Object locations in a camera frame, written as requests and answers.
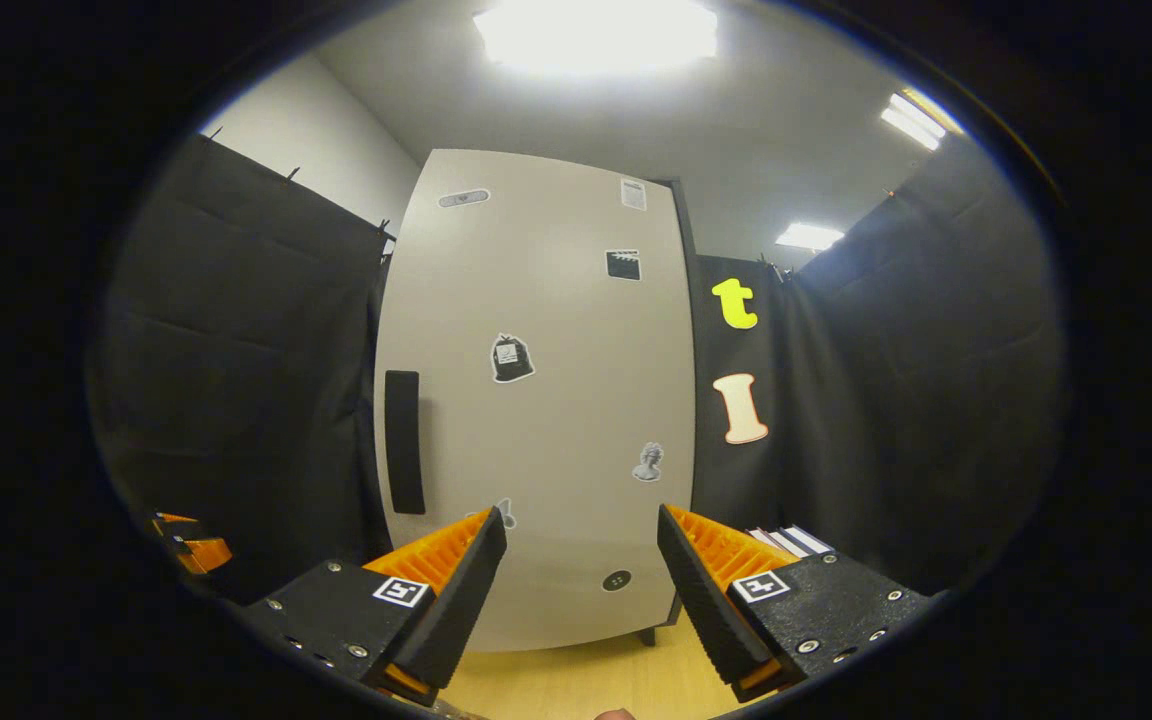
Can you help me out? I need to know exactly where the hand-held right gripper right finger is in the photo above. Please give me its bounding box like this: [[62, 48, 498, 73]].
[[658, 503, 937, 703]]

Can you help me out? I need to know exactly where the black cabinet door handle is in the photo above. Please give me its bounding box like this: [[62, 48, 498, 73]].
[[383, 370, 427, 516]]

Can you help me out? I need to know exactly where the white spine book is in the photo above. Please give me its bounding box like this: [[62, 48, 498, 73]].
[[748, 528, 807, 559]]

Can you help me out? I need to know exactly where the small ceiling light panel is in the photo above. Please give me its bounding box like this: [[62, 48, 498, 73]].
[[774, 222, 845, 251], [881, 88, 967, 151]]

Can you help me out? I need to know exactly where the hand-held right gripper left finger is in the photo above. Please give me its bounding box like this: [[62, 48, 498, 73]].
[[236, 505, 508, 707]]

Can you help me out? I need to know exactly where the black backdrop cloth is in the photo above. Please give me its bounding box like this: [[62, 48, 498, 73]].
[[86, 130, 1072, 601]]

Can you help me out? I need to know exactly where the large ceiling light panel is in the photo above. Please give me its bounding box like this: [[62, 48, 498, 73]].
[[473, 0, 719, 76]]

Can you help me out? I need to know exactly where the grey cabinet door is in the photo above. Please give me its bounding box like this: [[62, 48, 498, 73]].
[[373, 148, 697, 653]]

